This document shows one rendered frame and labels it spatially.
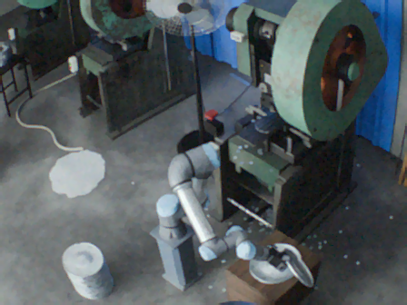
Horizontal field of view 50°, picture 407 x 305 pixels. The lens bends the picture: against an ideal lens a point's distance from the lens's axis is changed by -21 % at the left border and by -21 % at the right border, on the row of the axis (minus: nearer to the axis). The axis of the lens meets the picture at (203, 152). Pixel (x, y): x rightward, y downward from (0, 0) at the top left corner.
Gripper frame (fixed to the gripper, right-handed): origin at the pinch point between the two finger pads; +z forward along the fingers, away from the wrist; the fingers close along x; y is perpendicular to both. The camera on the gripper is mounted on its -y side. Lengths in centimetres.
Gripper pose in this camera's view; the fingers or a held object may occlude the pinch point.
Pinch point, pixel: (287, 260)
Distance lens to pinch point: 252.6
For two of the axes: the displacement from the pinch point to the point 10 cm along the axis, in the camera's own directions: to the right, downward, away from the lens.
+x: -5.8, 7.9, 2.3
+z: 6.7, 3.0, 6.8
